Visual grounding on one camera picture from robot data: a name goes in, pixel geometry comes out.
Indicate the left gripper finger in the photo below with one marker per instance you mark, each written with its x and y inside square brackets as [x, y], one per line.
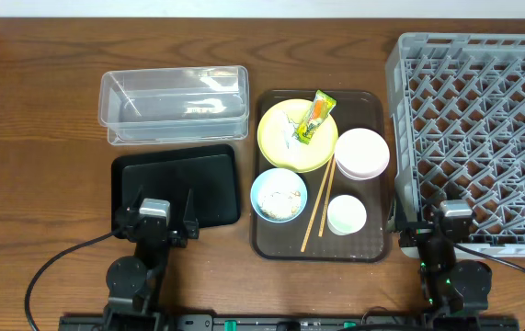
[188, 216]
[133, 204]

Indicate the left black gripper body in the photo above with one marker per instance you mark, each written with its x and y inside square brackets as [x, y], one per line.
[153, 233]

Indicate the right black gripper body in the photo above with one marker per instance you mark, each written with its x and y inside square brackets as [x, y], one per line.
[427, 233]

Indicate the white cup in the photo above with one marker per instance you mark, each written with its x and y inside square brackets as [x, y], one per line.
[346, 214]

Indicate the pink bowl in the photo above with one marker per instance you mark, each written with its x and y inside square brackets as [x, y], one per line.
[361, 154]

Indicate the wooden chopstick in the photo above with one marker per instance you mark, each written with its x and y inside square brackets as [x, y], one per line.
[316, 204]
[330, 180]

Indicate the light blue bowl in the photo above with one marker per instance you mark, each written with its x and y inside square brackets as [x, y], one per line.
[277, 179]

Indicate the rice and shell leftovers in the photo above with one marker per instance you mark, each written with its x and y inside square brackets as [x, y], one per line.
[279, 205]

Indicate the yellow plate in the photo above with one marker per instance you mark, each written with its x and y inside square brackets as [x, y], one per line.
[308, 157]

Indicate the green snack wrapper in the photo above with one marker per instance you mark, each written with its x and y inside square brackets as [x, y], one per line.
[314, 117]

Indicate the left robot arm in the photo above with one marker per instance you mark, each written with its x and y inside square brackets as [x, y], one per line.
[135, 281]

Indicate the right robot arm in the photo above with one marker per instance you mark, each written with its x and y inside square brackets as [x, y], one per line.
[457, 290]

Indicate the clear plastic waste bin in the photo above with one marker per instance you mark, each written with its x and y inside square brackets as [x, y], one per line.
[175, 105]

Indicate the grey dishwasher rack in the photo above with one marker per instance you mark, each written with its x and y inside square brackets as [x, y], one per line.
[457, 101]

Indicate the black plastic tray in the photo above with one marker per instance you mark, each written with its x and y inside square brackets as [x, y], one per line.
[208, 170]

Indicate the brown serving tray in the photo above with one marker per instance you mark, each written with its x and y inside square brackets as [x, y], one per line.
[370, 244]

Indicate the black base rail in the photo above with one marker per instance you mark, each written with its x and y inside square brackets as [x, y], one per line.
[205, 322]

